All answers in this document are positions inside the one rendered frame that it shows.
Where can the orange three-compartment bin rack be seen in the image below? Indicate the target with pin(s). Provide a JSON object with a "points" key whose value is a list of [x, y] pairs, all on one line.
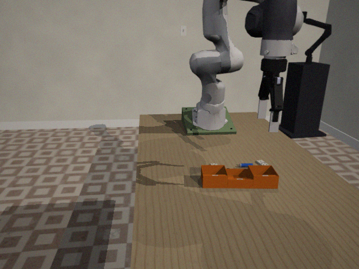
{"points": [[211, 177]]}

